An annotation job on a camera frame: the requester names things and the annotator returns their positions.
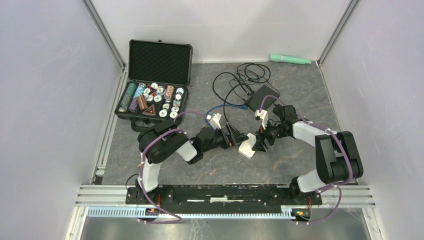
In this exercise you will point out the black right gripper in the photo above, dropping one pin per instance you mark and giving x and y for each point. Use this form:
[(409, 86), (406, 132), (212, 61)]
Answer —
[(260, 135)]

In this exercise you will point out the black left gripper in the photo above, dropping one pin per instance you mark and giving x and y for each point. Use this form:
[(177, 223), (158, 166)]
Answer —
[(236, 137)]

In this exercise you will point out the white network switch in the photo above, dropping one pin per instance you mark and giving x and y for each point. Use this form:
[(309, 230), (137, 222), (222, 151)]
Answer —
[(245, 148)]

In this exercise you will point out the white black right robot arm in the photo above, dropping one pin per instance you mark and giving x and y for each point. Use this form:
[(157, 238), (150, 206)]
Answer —
[(337, 159)]

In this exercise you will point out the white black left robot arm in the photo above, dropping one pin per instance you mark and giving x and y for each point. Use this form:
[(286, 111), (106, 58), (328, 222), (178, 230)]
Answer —
[(160, 141)]

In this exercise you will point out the black router box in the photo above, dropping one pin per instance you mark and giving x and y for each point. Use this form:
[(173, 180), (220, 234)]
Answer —
[(255, 101)]

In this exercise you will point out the mint green flashlight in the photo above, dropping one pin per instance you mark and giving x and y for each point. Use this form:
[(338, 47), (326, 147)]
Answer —
[(278, 58)]

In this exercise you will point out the black poker chip case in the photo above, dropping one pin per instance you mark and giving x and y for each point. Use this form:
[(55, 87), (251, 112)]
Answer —
[(157, 83)]

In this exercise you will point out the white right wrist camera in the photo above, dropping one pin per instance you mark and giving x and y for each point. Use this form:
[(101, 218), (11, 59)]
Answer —
[(261, 115)]

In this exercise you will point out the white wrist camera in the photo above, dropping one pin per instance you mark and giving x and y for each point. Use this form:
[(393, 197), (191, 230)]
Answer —
[(261, 115), (213, 121)]

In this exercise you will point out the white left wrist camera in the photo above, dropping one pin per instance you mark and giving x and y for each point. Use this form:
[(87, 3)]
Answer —
[(213, 121)]

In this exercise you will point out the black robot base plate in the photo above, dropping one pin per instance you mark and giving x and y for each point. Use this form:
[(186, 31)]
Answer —
[(249, 198)]

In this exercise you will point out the aluminium frame rail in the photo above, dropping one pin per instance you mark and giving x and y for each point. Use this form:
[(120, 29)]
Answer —
[(353, 196)]

